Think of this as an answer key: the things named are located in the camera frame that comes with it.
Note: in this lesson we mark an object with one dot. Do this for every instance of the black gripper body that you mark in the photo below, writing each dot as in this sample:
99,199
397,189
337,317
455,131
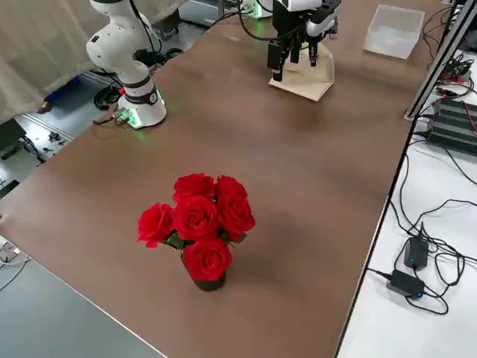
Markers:
290,26

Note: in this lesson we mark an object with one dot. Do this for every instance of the red artificial rose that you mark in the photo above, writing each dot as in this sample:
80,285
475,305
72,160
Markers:
231,190
194,186
236,216
206,261
195,218
156,223

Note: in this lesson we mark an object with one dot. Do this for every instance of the black case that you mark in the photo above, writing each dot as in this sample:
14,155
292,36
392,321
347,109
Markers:
9,138

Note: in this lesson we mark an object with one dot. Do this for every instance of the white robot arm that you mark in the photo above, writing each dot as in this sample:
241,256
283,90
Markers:
123,63
266,5

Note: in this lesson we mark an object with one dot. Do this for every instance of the dark flower vase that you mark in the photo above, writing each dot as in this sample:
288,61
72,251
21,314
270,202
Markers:
208,285

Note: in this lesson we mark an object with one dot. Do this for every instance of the flat black power adapter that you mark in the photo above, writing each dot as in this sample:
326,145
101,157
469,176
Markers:
404,283

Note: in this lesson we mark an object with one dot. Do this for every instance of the blue plastic crate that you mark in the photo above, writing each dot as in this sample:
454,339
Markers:
61,89

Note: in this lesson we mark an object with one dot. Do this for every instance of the clear plastic box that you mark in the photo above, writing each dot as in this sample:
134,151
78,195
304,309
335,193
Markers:
391,33

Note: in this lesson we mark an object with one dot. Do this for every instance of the black finned metal device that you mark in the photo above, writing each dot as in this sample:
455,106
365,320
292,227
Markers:
454,123

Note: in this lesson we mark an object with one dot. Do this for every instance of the aluminium frame post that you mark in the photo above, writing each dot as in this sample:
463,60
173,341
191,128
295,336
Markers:
438,63

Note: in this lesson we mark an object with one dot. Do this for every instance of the small black power adapter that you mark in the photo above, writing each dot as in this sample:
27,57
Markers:
415,253

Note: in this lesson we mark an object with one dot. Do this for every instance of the beige curtain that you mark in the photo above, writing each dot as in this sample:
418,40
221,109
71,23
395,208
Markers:
37,44

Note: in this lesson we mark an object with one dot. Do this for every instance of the cream tablecloth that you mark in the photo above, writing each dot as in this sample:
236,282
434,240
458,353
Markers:
309,84

